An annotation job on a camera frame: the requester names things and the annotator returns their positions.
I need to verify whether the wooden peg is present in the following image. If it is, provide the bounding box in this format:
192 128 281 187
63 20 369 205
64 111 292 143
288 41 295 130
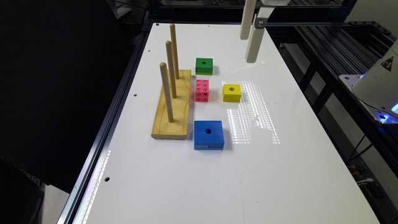
170 24 180 79
165 40 177 98
159 62 174 123

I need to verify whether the yellow block with hole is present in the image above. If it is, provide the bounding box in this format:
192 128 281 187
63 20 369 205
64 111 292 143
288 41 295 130
223 84 241 103

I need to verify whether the black aluminium frame rack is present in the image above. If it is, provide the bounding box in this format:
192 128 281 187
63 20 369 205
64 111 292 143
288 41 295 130
267 22 397 173

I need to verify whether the near wooden peg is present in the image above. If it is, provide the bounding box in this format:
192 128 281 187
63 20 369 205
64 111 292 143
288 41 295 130
159 62 174 123

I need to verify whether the middle wooden peg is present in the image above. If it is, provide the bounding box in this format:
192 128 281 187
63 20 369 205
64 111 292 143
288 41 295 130
165 40 177 98

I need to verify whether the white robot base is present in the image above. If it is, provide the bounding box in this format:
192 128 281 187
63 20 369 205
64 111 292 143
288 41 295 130
339 42 397 125

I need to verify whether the green block with hole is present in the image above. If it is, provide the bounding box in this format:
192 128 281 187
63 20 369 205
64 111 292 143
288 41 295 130
195 58 213 75

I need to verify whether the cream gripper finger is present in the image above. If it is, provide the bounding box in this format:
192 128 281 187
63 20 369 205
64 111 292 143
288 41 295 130
239 0 256 40
245 6 274 63

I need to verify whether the blue square block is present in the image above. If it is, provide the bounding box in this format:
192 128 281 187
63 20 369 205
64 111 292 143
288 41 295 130
194 121 224 150

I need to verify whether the wooden peg base board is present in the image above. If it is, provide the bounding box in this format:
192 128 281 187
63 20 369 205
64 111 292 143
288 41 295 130
151 70 192 140

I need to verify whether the pink studded brick cube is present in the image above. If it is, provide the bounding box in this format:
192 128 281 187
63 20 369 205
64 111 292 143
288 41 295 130
195 80 210 102

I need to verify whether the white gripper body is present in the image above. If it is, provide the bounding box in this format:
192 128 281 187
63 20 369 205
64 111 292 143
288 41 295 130
261 0 289 6

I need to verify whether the far wooden peg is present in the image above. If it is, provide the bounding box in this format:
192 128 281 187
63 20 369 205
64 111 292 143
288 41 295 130
170 24 180 79

